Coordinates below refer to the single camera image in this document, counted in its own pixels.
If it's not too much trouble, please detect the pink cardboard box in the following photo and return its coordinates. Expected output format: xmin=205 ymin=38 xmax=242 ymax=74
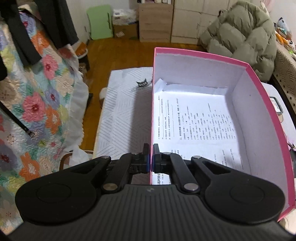
xmin=151 ymin=48 xmax=295 ymax=217

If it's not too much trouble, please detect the white patterned tablecloth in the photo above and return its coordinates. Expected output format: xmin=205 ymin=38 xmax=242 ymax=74
xmin=93 ymin=66 xmax=154 ymax=185

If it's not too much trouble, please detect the printed white paper sheet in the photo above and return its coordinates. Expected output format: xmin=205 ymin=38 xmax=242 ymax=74
xmin=152 ymin=79 xmax=251 ymax=174

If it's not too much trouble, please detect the black hair claw clip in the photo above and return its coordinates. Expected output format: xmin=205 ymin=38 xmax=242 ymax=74
xmin=136 ymin=78 xmax=149 ymax=88

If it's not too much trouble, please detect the floral quilt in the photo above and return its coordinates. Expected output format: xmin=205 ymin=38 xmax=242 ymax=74
xmin=1 ymin=18 xmax=88 ymax=234

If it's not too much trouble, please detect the brown cardboard box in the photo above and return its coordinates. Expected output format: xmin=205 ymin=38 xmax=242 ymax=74
xmin=113 ymin=22 xmax=139 ymax=40

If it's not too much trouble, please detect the patterned bed cover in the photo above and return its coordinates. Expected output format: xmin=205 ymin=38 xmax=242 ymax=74
xmin=273 ymin=42 xmax=295 ymax=108

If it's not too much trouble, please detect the white plastic bag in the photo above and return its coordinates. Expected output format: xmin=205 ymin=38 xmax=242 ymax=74
xmin=112 ymin=9 xmax=138 ymax=26

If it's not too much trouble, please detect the olive green puffer jacket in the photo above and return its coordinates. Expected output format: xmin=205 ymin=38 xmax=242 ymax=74
xmin=200 ymin=1 xmax=276 ymax=82

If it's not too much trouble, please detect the wooden shelf cabinet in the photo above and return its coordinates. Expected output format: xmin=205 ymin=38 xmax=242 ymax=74
xmin=138 ymin=2 xmax=174 ymax=43

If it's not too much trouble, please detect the beige wardrobe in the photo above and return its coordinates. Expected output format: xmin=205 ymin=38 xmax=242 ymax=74
xmin=171 ymin=0 xmax=236 ymax=45

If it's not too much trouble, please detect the black hanging coat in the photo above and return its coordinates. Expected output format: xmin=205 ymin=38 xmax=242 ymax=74
xmin=0 ymin=0 xmax=79 ymax=82

